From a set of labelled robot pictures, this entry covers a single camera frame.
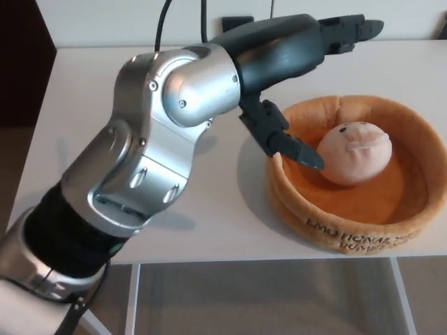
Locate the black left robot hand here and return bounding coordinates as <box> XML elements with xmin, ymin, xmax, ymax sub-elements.
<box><xmin>209</xmin><ymin>13</ymin><xmax>386</xmax><ymax>172</ymax></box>

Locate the cream plush dumpling toy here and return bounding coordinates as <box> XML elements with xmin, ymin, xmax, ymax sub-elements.
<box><xmin>315</xmin><ymin>119</ymin><xmax>393</xmax><ymax>186</ymax></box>

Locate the orange plush round basket plate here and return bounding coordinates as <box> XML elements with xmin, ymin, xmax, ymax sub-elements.
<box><xmin>266</xmin><ymin>96</ymin><xmax>447</xmax><ymax>257</ymax></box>

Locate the dark brown panel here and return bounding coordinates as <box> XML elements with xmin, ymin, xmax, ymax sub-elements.
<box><xmin>0</xmin><ymin>0</ymin><xmax>59</xmax><ymax>131</ymax></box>

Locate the black wall socket left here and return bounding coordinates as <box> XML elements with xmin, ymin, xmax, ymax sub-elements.
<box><xmin>221</xmin><ymin>15</ymin><xmax>254</xmax><ymax>31</ymax></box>

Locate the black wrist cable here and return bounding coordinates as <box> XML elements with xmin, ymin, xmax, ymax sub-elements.
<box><xmin>154</xmin><ymin>0</ymin><xmax>212</xmax><ymax>52</ymax></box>

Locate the white table leg frame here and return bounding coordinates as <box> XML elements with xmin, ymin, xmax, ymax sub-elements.
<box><xmin>388</xmin><ymin>255</ymin><xmax>426</xmax><ymax>335</ymax></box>
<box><xmin>78</xmin><ymin>262</ymin><xmax>141</xmax><ymax>335</ymax></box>

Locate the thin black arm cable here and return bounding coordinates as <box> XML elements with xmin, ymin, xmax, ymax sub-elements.
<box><xmin>0</xmin><ymin>257</ymin><xmax>113</xmax><ymax>335</ymax></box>

